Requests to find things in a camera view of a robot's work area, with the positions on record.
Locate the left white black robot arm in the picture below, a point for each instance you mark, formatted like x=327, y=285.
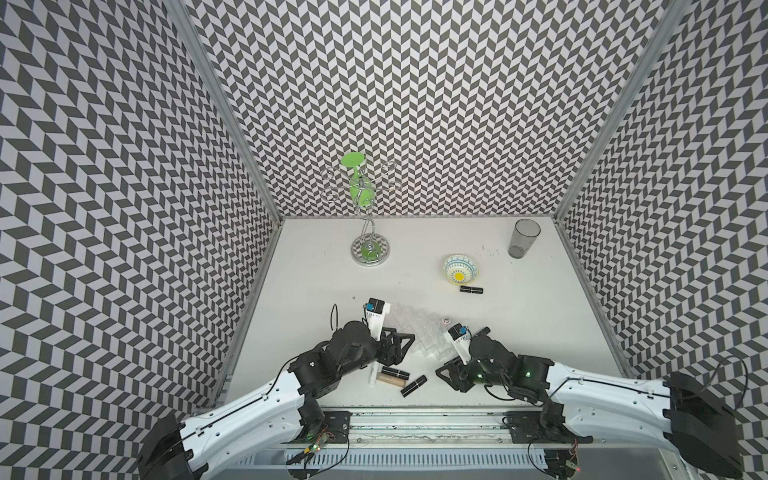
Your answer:
x=285, y=409

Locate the white lip balm tube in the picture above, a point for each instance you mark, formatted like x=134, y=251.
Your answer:
x=374, y=370

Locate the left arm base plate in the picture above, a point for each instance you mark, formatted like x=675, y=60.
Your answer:
x=336, y=424

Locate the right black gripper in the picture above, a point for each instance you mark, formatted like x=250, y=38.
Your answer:
x=457, y=372

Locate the grey ribbed drinking glass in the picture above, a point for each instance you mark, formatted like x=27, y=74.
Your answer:
x=525, y=233

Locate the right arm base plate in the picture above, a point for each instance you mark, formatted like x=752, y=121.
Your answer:
x=528, y=427

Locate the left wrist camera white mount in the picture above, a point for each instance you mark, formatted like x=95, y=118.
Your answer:
x=375, y=313

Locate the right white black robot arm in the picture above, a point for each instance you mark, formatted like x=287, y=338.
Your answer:
x=675, y=413

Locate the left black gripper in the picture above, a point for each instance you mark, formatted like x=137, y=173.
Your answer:
x=396, y=356

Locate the chrome stand with green discs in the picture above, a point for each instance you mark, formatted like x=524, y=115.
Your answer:
x=369, y=248

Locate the aluminium front rail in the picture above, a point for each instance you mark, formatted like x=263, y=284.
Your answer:
x=477, y=425

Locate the yellow blue patterned bowl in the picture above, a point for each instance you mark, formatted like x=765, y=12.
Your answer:
x=460, y=269

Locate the clear acrylic lipstick organizer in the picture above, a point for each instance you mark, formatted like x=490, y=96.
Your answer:
x=428, y=330

